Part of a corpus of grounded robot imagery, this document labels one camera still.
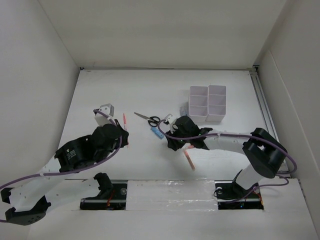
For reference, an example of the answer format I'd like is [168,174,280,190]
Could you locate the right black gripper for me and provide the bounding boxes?
[164,124,192,151]

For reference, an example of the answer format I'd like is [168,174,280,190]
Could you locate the red highlighter pen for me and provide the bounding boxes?
[183,149,196,171]
[123,113,130,150]

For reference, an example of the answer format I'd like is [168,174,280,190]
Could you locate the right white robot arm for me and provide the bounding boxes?
[164,114,288,202]

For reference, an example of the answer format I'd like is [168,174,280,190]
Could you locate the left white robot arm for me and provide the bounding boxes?
[0,123,129,226]

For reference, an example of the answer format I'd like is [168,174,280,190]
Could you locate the blue capped glue pen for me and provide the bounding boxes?
[179,101,189,117]

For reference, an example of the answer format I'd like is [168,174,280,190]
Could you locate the left white compartment container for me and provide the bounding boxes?
[188,86,208,123]

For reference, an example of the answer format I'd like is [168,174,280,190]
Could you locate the white compartment container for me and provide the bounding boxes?
[188,86,208,123]
[206,85,227,123]

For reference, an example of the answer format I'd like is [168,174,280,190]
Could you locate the right white compartment container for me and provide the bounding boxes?
[206,85,227,123]

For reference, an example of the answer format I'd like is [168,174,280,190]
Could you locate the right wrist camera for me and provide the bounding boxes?
[164,113,178,133]

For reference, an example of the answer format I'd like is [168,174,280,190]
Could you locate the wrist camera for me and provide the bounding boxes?
[93,103,116,127]
[164,113,178,133]

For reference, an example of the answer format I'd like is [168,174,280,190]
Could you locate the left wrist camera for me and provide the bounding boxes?
[93,103,116,127]

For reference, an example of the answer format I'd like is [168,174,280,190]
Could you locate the black handled scissors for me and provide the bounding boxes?
[134,112,161,127]

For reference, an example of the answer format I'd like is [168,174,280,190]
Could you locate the aluminium side rail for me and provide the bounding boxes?
[249,65,291,178]

